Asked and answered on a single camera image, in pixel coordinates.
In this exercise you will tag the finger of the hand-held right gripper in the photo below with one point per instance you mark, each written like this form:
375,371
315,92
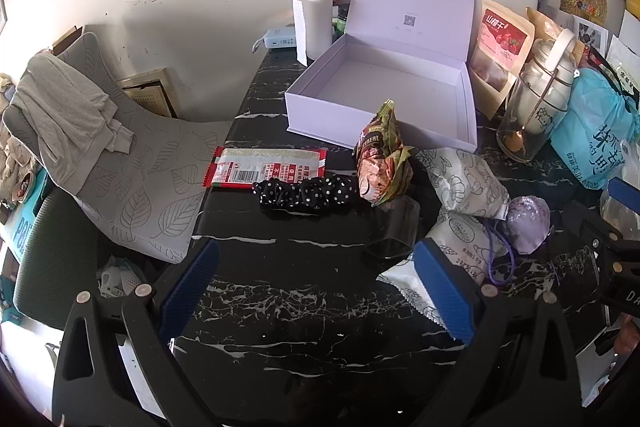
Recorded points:
625,197
600,229

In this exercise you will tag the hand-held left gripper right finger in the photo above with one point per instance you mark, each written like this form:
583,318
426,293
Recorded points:
442,287

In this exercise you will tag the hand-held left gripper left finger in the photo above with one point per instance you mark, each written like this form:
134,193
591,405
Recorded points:
192,282

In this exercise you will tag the white printed snack packet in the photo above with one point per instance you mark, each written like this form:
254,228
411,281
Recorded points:
465,237
465,182

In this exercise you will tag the purple sachet pouch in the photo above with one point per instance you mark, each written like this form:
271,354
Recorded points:
527,222

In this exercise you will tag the red white snack packet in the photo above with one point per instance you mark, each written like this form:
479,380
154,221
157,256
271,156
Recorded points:
260,167

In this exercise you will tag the brown green cereal packet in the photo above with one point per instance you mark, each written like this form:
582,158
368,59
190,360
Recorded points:
380,167

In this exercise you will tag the black polka dot scrunchie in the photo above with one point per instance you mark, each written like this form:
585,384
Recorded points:
300,192

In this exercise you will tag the lavender gift box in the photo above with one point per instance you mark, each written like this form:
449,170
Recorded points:
400,77

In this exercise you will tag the blue plastic bag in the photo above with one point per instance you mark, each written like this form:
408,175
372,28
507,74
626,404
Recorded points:
595,122

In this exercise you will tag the grey leaf pattern pillow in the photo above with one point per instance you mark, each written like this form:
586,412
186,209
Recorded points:
150,167

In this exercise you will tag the glass jar with white lid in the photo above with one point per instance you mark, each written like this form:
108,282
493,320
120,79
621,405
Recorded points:
537,97

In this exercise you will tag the green office chair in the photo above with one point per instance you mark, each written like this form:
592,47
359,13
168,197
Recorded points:
55,257

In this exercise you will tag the white paper bag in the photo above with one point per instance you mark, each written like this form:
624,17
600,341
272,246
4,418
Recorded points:
625,57

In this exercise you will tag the brown kraft pouch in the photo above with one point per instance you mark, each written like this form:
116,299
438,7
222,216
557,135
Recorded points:
545,29

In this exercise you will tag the red dried fruit pouch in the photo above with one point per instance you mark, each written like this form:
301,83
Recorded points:
502,37

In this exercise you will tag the grey garment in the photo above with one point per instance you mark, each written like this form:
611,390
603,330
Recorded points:
60,107

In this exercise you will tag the light blue device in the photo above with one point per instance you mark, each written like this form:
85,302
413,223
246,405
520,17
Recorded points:
277,39

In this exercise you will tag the green jar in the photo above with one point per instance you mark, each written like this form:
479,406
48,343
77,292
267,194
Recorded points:
341,24

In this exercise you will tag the white paper towel roll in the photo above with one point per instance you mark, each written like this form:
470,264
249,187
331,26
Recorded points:
317,27

